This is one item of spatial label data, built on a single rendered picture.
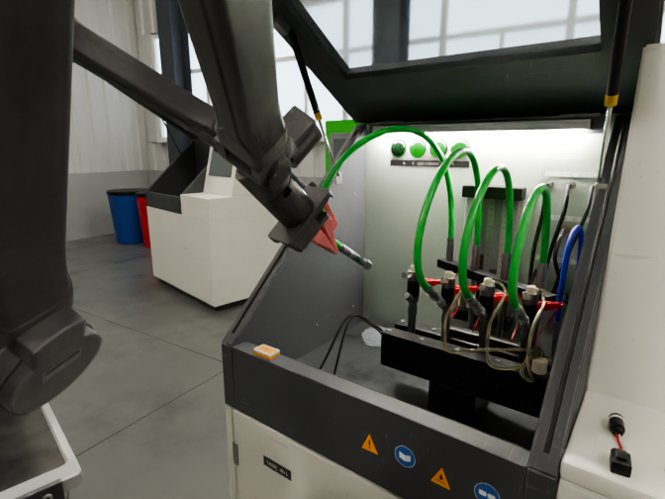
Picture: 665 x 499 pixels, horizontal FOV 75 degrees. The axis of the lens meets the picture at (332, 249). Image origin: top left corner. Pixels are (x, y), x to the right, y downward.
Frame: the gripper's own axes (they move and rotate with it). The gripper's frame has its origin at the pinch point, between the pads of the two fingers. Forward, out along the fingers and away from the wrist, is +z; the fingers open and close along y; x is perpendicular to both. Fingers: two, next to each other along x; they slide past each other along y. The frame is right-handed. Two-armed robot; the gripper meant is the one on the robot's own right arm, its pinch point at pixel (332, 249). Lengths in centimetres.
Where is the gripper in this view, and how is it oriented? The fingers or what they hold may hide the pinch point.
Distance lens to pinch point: 69.1
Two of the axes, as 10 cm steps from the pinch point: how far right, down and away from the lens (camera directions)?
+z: 5.6, 5.9, 5.8
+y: 5.6, -7.9, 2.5
